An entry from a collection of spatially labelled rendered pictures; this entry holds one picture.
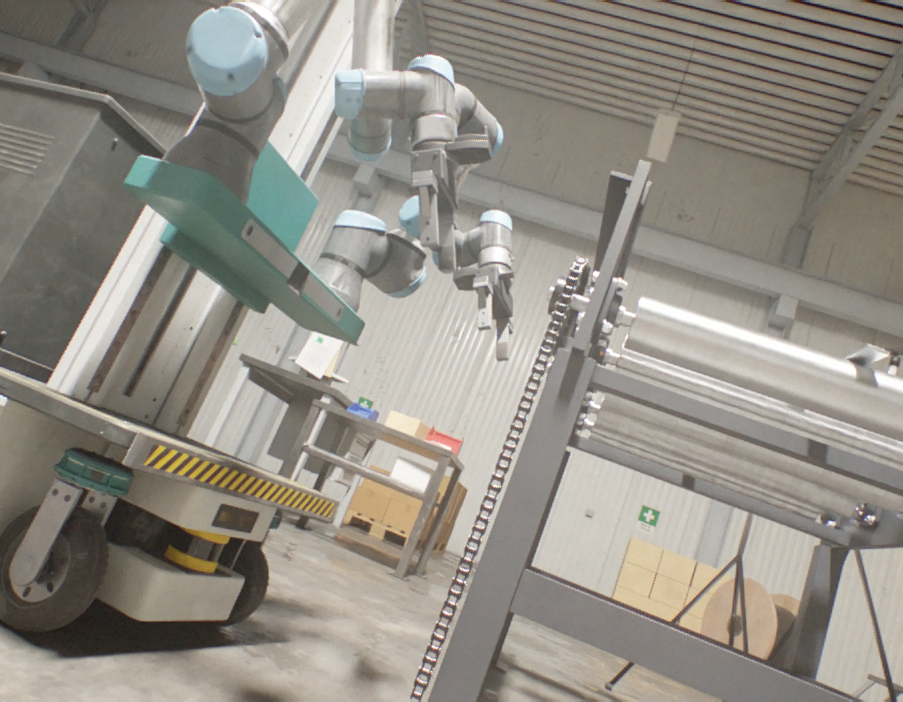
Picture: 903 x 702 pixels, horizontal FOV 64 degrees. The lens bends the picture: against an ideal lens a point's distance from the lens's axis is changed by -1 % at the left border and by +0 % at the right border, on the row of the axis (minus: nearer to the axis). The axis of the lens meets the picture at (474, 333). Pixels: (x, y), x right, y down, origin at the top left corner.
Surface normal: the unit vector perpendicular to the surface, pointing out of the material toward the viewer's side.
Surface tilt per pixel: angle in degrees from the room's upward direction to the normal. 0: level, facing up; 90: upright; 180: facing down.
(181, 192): 90
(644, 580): 90
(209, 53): 97
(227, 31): 98
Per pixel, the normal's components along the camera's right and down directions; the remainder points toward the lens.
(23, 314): 0.90, 0.27
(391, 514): -0.04, -0.29
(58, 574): -0.31, -0.37
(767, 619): -0.86, -0.43
